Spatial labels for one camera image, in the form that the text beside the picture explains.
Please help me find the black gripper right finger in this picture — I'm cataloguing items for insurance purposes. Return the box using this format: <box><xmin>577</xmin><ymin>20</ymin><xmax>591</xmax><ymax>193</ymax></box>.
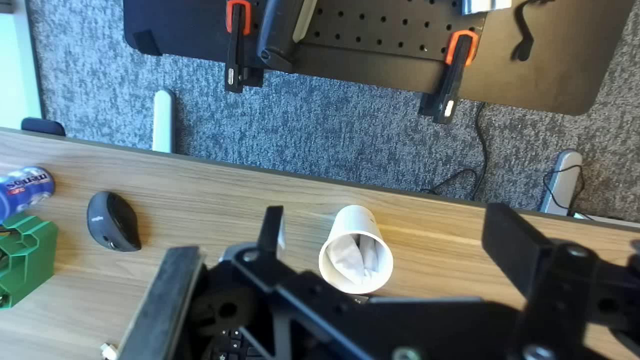
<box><xmin>482</xmin><ymin>205</ymin><xmax>555</xmax><ymax>296</ymax></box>

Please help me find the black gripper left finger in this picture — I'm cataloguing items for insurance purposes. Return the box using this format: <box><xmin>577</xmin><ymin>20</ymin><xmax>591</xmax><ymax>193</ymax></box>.
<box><xmin>119</xmin><ymin>246</ymin><xmax>205</xmax><ymax>360</ymax></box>

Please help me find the blue plastic bottle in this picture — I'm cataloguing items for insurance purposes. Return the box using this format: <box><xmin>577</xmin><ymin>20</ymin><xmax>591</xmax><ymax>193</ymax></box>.
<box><xmin>0</xmin><ymin>167</ymin><xmax>57</xmax><ymax>223</ymax></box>

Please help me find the white power strip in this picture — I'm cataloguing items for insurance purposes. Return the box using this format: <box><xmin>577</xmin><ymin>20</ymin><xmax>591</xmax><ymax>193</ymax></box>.
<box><xmin>541</xmin><ymin>151</ymin><xmax>582</xmax><ymax>217</ymax></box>

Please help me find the black computer mouse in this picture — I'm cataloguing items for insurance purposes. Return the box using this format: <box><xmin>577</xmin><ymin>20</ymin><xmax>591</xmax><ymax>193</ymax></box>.
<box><xmin>86</xmin><ymin>191</ymin><xmax>142</xmax><ymax>252</ymax></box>

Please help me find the green pen holder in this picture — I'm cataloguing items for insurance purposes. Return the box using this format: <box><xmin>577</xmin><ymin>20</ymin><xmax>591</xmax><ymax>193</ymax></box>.
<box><xmin>0</xmin><ymin>214</ymin><xmax>59</xmax><ymax>311</ymax></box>

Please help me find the white paper cup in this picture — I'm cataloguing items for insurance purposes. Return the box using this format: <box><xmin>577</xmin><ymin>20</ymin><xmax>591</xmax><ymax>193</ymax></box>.
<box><xmin>318</xmin><ymin>205</ymin><xmax>394</xmax><ymax>295</ymax></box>

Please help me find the black perforated robot cart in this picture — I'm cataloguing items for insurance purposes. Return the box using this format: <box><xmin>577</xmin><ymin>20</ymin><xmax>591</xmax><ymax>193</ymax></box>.
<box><xmin>125</xmin><ymin>0</ymin><xmax>638</xmax><ymax>114</ymax></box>

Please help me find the orange black clamp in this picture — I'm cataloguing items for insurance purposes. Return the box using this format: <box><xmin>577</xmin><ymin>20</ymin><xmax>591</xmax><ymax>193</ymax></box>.
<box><xmin>225</xmin><ymin>0</ymin><xmax>265</xmax><ymax>95</ymax></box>
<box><xmin>418</xmin><ymin>30</ymin><xmax>481</xmax><ymax>124</ymax></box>

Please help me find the white table leg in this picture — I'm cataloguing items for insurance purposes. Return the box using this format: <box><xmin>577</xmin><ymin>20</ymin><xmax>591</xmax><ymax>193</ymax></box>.
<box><xmin>152</xmin><ymin>91</ymin><xmax>175</xmax><ymax>152</ymax></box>

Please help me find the black floor cable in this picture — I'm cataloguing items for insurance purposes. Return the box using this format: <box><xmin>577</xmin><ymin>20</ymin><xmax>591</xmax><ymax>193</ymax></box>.
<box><xmin>427</xmin><ymin>102</ymin><xmax>492</xmax><ymax>202</ymax></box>

